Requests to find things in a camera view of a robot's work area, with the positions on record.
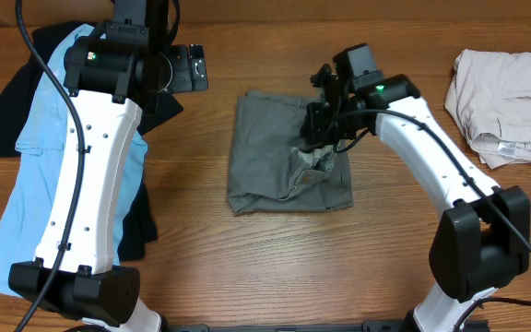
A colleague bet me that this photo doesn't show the grey shorts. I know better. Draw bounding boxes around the grey shorts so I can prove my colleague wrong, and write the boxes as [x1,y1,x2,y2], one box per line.
[227,90,353,215]

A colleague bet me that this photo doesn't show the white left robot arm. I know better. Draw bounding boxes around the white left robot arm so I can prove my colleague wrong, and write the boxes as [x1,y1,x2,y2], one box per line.
[8,0,208,331]

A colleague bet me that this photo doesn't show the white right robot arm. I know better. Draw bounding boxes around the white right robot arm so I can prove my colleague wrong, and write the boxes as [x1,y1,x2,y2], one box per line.
[301,43,531,331]

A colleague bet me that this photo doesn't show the beige folded shorts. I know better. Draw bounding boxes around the beige folded shorts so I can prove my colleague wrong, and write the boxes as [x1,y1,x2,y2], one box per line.
[444,49,531,169]

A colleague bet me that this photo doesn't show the black garment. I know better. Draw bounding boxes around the black garment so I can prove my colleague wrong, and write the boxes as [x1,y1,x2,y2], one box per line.
[0,20,184,263]

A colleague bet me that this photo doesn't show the light blue shirt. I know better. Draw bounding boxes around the light blue shirt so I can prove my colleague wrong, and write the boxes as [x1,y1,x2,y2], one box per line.
[0,23,149,296]

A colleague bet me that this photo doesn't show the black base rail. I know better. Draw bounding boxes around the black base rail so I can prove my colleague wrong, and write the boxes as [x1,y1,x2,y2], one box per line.
[168,320,418,332]

